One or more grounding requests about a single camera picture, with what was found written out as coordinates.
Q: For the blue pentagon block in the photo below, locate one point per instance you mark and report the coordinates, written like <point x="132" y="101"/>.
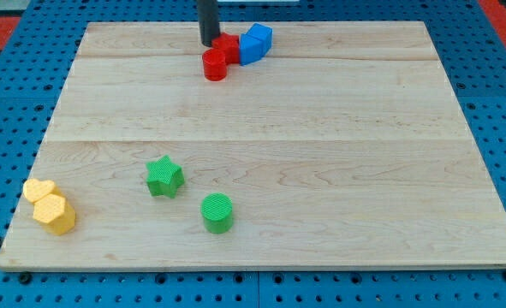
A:
<point x="250" y="49"/>

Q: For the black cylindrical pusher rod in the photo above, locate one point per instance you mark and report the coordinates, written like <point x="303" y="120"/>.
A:
<point x="208" y="19"/>

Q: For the green star block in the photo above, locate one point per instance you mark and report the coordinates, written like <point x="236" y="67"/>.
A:
<point x="164" y="177"/>

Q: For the red star block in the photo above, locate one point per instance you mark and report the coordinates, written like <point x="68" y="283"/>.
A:
<point x="229" y="44"/>

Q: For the yellow hexagon block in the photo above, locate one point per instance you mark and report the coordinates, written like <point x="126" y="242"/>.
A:
<point x="54" y="214"/>

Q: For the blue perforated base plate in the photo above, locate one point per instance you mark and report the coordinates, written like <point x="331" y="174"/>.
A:
<point x="34" y="65"/>

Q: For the red cylinder block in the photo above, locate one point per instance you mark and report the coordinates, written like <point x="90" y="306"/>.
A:
<point x="214" y="64"/>

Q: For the green cylinder block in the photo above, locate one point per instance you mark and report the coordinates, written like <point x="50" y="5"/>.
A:
<point x="217" y="212"/>

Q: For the yellow heart block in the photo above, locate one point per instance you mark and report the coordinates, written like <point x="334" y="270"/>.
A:
<point x="34" y="189"/>

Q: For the blue cube block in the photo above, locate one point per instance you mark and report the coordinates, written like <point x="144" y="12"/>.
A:
<point x="262" y="33"/>

